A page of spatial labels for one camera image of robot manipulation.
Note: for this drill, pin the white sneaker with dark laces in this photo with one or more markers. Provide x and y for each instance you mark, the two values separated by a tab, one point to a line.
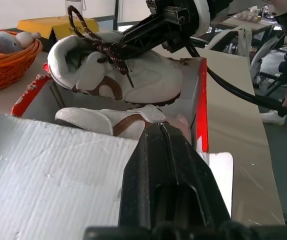
153	82

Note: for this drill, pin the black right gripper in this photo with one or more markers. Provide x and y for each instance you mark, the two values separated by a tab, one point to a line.
176	22

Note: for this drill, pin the orange woven basket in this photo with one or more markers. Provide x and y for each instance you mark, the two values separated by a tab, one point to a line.
11	67

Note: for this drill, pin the white frame chair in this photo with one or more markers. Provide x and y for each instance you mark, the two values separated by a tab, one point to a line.
268	60

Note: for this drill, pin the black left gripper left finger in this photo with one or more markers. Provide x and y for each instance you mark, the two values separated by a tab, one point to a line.
138	180

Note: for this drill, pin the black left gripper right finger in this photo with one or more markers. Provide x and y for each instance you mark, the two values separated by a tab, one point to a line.
196	170

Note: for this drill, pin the grey plush toy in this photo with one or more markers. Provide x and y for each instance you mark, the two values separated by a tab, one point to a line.
3	42

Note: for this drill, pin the tray of eggs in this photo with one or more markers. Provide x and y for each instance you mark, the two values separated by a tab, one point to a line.
247	17

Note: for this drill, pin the white fabric bag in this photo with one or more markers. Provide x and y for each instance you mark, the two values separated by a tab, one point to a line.
223	37

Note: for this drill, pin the yellow cardboard box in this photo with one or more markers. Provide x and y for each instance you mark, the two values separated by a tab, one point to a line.
41	25

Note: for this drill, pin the red and white shoebox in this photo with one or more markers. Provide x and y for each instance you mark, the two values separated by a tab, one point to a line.
46	175

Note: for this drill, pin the background table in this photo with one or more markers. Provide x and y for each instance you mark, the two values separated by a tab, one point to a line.
248	23

